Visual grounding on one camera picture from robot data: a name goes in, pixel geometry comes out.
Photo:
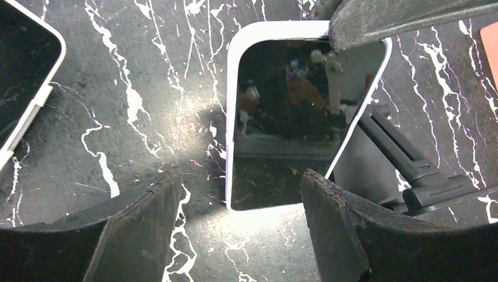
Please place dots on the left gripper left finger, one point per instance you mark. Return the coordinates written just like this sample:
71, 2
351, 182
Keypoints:
125, 238

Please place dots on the phone with pink case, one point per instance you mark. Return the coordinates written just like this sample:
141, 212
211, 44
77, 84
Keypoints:
31, 53

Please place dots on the black folding phone stand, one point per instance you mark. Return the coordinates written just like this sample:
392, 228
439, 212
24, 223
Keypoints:
381, 165

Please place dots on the orange desk organizer tray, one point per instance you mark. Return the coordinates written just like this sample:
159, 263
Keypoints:
489, 38

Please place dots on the phone with lilac case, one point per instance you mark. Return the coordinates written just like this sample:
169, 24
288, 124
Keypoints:
293, 103

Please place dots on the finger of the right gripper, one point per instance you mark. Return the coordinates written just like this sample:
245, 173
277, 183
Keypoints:
355, 23

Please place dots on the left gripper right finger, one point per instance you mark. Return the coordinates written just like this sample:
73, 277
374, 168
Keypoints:
358, 240

